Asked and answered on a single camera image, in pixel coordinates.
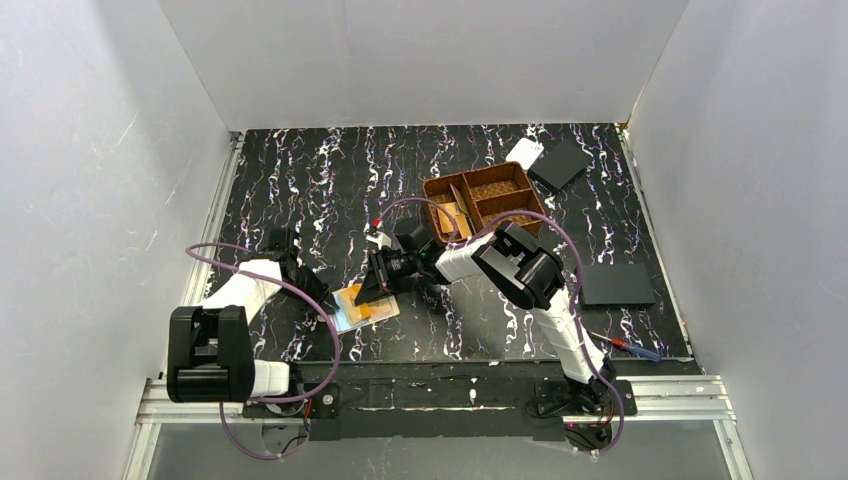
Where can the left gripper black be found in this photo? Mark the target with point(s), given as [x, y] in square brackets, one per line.
[307, 275]

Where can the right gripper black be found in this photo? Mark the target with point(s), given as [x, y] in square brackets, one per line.
[381, 272]

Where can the gold credit card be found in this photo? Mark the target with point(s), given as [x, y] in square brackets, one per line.
[450, 214]

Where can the brown woven divided basket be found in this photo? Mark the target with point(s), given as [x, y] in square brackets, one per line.
[488, 192]

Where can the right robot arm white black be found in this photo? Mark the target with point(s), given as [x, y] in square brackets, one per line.
[526, 273]

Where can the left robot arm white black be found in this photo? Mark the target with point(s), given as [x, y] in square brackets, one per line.
[210, 355]

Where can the white small box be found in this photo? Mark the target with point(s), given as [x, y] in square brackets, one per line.
[525, 153]

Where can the black flat box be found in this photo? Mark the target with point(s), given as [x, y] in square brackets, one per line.
[556, 168]

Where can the black pad on table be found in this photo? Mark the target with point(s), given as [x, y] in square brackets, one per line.
[618, 285]

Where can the red blue screwdriver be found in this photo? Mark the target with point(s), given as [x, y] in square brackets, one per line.
[628, 347]

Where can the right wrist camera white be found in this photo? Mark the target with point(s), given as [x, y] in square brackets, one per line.
[377, 239]

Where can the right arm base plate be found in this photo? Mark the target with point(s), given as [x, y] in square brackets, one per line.
[557, 398]

